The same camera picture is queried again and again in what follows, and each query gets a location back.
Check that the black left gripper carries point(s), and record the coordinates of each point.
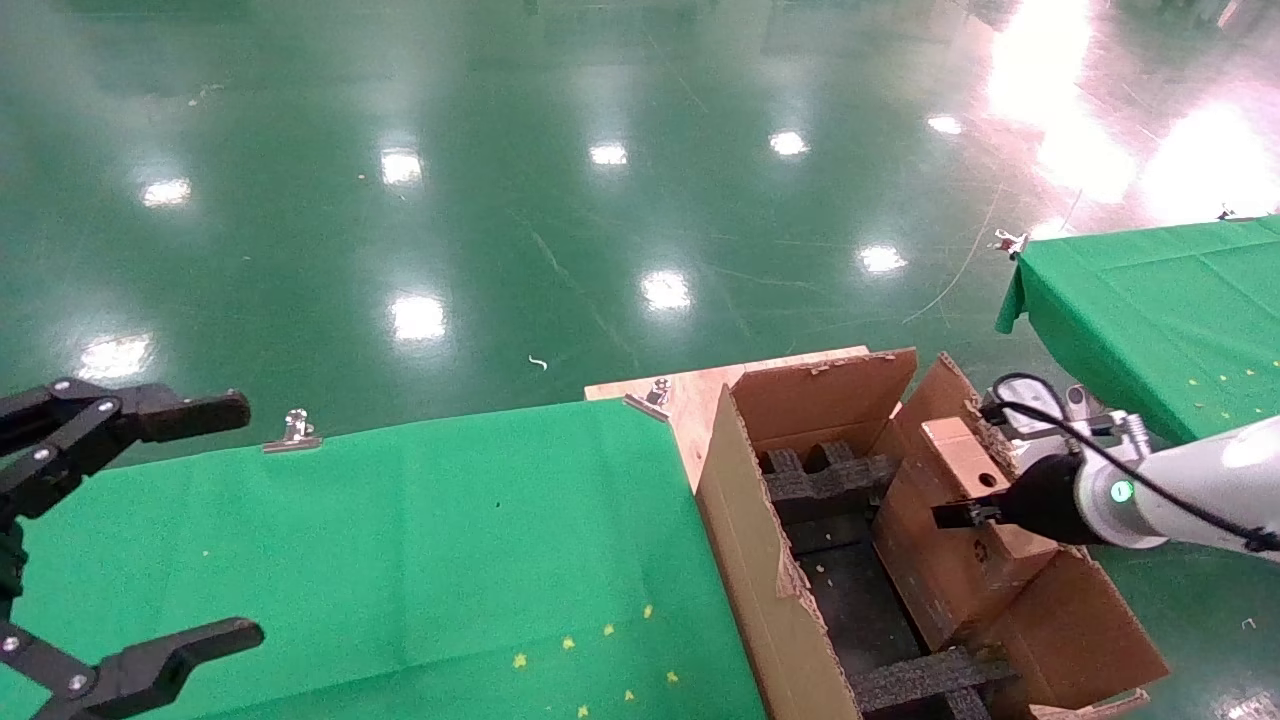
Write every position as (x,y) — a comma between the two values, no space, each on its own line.
(8,560)

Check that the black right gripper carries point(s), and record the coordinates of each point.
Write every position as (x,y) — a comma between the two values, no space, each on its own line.
(1045,500)

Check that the small cardboard box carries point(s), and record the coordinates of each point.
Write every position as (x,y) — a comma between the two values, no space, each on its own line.
(940,570)

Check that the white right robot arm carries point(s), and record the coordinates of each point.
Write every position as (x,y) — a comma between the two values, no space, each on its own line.
(1200,490)

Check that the large open cardboard carton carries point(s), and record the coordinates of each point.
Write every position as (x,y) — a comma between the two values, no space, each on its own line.
(740,520)

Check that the green cloth side table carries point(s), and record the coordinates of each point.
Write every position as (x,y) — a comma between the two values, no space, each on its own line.
(1150,300)

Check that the large green table cloth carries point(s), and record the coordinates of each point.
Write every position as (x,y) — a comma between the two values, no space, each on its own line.
(400,550)

